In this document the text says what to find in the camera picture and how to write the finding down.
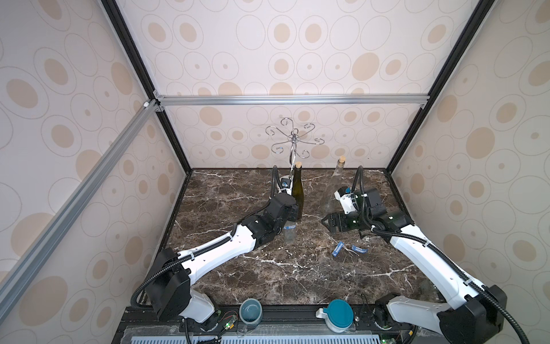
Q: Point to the dark green wine bottle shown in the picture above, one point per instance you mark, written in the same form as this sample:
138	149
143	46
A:
297	189

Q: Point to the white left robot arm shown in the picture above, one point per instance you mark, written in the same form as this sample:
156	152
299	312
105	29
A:
172	274

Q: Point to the horizontal aluminium rail back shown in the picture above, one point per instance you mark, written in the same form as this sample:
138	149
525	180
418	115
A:
228	100

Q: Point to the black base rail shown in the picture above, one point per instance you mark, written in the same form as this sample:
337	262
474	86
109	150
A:
272	315

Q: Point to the teal lid white container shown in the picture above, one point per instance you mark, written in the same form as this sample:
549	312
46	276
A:
338	316

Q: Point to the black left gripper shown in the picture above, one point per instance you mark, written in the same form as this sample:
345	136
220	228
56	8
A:
295	212

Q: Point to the aluminium rail left side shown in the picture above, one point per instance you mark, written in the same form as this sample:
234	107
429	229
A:
46	243

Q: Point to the chrome glass rack stand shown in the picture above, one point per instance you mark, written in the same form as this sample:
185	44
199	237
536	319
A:
293	136

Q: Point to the clear glass bottle cork stopper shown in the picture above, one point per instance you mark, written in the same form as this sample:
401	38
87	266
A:
329	201

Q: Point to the clear bottle black cap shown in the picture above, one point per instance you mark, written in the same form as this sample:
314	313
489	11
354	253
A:
289	231

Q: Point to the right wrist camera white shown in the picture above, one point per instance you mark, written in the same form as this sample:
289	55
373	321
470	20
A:
347	199

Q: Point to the grey teal cup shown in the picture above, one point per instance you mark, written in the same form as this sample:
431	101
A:
251	312

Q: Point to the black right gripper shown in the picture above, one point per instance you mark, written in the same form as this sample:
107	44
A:
337	221

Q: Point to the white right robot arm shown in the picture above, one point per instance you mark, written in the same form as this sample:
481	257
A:
470	313

